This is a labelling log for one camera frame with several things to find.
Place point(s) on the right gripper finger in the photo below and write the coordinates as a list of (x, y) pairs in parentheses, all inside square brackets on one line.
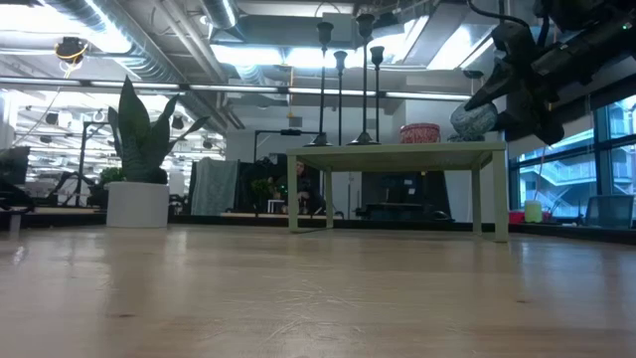
[(494, 87), (534, 126)]

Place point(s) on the teal patterned tin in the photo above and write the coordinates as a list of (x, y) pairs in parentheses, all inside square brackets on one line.
[(474, 122)]

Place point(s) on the red patterned tin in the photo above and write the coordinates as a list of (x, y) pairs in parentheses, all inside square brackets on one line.
[(420, 134)]

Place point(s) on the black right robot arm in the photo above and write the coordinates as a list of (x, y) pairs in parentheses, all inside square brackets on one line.
[(596, 45)]

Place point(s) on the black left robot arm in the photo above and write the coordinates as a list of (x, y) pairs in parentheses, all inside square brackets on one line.
[(15, 196)]

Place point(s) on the pale green container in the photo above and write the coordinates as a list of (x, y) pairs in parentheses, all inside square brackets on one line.
[(533, 211)]

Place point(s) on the red box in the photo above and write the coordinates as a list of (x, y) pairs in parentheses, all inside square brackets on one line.
[(516, 218)]

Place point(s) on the green perforated metal shelf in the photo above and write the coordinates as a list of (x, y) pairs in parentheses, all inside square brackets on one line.
[(397, 156)]

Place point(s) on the dark background cabinet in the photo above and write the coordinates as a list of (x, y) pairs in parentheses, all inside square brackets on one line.
[(405, 196)]

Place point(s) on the person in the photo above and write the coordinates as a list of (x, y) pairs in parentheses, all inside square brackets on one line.
[(304, 186)]

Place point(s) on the small background potted tree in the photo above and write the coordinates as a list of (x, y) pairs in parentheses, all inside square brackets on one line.
[(260, 189)]

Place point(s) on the long hanging light bar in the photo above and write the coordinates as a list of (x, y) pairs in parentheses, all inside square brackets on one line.
[(238, 88)]

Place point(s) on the grey hanging cloth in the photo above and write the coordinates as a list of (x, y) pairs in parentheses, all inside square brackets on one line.
[(214, 186)]

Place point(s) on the snake plant in white pot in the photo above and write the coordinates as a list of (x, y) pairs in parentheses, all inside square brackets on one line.
[(138, 204)]

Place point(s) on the green background bush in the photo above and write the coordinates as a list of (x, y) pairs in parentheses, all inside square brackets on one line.
[(112, 175)]

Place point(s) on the black metal stand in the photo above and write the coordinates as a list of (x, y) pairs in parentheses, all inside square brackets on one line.
[(82, 149)]

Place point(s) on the black round ceiling device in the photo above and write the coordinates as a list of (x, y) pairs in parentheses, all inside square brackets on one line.
[(70, 50)]

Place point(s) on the black monitor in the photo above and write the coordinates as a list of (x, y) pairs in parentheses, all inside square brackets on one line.
[(14, 164)]

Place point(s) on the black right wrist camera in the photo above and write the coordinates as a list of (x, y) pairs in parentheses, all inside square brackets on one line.
[(514, 45)]

